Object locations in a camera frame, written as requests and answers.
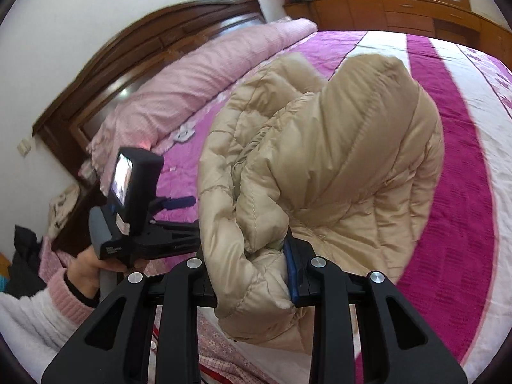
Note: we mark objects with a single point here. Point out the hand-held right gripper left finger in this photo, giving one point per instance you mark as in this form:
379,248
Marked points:
186,288

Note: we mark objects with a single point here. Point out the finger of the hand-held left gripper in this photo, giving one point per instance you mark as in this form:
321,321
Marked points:
180,232
180,202

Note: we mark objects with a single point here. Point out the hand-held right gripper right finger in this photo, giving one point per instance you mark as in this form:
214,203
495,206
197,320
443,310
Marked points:
292,276

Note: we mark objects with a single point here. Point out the beige down jacket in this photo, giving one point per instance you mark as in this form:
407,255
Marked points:
320,168

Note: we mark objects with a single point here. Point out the person's left hand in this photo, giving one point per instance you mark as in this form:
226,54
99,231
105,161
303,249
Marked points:
86,266

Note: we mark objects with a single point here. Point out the beige bag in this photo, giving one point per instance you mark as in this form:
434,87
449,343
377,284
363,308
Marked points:
64,208

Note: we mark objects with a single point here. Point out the pink checked cloth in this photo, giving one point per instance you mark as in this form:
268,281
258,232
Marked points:
228,348

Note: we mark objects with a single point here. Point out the pink rolled quilt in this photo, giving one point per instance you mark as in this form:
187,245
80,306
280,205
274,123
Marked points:
180,88

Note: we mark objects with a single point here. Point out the dark clothing pile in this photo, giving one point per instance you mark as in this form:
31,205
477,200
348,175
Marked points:
24,264

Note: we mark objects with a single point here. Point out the dark wooden headboard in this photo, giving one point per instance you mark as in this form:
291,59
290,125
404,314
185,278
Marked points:
120,48

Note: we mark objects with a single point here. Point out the purple white striped bed cover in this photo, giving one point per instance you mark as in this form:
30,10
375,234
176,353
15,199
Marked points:
460,168

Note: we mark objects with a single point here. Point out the long wooden cabinet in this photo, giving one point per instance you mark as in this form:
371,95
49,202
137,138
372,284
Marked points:
400,12

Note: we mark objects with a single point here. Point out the white wall socket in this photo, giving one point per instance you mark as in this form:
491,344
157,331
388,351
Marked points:
24,146

